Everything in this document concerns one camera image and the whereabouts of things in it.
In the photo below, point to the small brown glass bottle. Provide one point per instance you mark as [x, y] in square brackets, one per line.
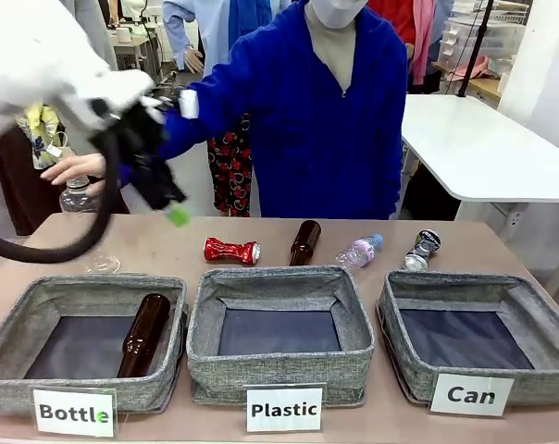
[305, 242]

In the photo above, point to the person in blue jacket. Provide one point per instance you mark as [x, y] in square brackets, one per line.
[307, 139]

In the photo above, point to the white background table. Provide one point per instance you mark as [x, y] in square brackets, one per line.
[469, 148]

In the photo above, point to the pink cloth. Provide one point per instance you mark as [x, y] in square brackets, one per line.
[476, 68]

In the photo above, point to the white sign reading Plastic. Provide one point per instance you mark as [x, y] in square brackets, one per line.
[284, 409]

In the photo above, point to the bystander in red and pink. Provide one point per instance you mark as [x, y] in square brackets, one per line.
[423, 37]

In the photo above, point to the grey fabric basket plastic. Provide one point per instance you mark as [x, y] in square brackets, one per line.
[279, 370]

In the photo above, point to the grey fabric basket can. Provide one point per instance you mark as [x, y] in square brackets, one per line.
[400, 351]

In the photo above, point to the person's right hand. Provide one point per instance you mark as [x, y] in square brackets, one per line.
[76, 167]

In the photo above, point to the plastic bottle pink label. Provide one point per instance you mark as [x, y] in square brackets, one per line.
[359, 251]

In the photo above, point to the person's right forearm blue sleeve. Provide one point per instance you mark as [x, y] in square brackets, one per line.
[187, 136]

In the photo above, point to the bystander in red floral pants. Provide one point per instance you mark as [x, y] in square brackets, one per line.
[228, 171]

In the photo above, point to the bystander in brown skirt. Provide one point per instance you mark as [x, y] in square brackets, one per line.
[16, 185]

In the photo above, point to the black stand pole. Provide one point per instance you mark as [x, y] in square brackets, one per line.
[475, 51]

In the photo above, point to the background white desk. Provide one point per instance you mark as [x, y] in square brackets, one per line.
[133, 53]

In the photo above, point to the yellow floral scarf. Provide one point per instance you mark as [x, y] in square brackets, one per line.
[41, 134]

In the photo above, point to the bystander in light blue shirt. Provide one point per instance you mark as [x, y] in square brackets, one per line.
[214, 28]

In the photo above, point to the white sign reading Can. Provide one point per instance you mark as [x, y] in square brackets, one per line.
[471, 394]

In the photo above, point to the crushed red can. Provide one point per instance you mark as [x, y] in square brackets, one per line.
[231, 250]

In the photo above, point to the grey fabric basket bottle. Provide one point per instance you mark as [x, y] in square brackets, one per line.
[20, 379]

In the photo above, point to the small white box-shaped object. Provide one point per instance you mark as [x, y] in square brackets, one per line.
[189, 104]

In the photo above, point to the white storage boxes stack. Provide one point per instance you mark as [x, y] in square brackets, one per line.
[488, 28]

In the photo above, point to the large brown glass bottle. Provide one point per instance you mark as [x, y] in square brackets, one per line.
[143, 337]

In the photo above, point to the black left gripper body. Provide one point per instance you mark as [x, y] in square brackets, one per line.
[136, 148]

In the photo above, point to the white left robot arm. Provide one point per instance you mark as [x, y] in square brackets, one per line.
[29, 51]

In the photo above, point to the white face mask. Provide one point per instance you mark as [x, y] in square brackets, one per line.
[337, 11]

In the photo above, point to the white sign reading Bottle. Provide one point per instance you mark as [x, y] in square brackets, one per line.
[73, 412]

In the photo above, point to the crushed silver black can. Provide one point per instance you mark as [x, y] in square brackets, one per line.
[422, 252]

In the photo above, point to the clear plastic bottle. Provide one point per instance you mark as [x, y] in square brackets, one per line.
[76, 201]

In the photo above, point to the crumpled clear plastic wrap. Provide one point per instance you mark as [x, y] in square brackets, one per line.
[103, 264]

